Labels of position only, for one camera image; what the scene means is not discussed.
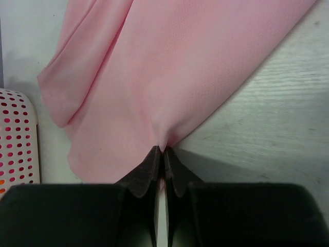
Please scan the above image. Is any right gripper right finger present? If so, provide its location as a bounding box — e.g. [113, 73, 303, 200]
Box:
[163, 147, 203, 246]

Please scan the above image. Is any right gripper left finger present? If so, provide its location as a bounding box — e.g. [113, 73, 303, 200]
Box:
[114, 146, 161, 246]

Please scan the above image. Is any pink t-shirt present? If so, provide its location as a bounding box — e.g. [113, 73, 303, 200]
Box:
[38, 1, 313, 183]

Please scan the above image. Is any white perforated plastic basket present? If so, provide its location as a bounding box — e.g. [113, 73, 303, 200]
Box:
[0, 89, 41, 197]

